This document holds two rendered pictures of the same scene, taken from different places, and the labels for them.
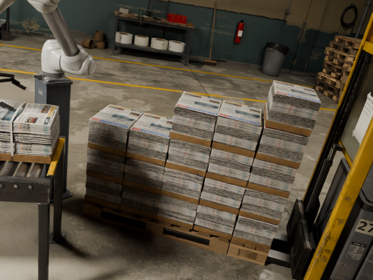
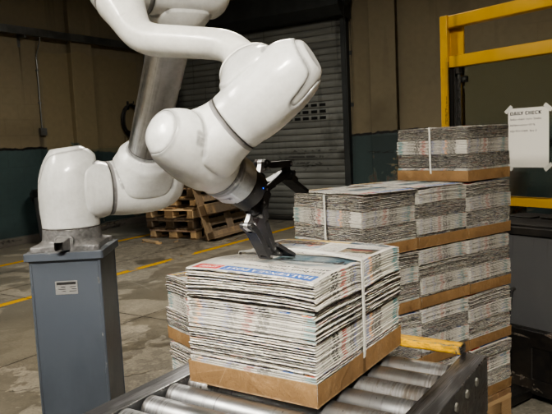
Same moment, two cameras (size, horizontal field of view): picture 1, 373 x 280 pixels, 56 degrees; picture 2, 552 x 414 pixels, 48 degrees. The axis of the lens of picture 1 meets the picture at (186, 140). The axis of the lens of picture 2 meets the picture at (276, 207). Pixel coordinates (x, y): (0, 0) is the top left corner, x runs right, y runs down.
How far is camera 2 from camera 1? 202 cm
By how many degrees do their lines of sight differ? 45
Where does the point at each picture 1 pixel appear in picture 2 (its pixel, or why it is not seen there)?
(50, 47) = (82, 160)
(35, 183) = (478, 365)
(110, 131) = not seen: hidden behind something
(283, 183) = (502, 262)
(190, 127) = (387, 227)
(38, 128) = (388, 258)
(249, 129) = (453, 194)
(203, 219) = not seen: hidden behind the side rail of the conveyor
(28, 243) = not seen: outside the picture
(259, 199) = (485, 305)
